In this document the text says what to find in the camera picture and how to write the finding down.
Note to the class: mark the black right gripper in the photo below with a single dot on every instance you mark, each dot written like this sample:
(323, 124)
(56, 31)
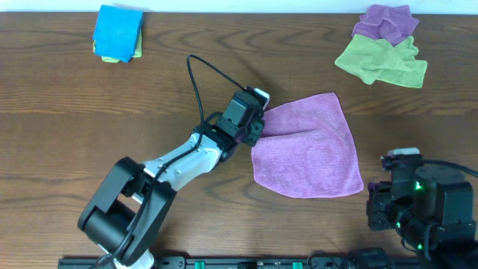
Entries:
(376, 211)

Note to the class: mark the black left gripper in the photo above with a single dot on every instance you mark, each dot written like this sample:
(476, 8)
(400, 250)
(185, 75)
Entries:
(256, 127)

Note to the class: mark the purple microfiber cloth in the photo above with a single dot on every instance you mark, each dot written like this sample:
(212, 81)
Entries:
(307, 150)

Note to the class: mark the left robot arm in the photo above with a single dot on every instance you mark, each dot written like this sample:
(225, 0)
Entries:
(130, 205)

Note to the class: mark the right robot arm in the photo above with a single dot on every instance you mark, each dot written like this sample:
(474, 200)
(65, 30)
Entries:
(430, 206)

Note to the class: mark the green folded cloth under blue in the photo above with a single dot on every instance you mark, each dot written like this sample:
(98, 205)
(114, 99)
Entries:
(119, 51)

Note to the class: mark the crumpled green cloth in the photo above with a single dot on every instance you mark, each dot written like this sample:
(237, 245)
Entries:
(378, 60)

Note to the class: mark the crumpled purple cloth at back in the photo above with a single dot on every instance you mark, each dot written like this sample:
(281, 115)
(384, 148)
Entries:
(393, 24)

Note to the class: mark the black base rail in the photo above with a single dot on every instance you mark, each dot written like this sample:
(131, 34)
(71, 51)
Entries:
(178, 262)

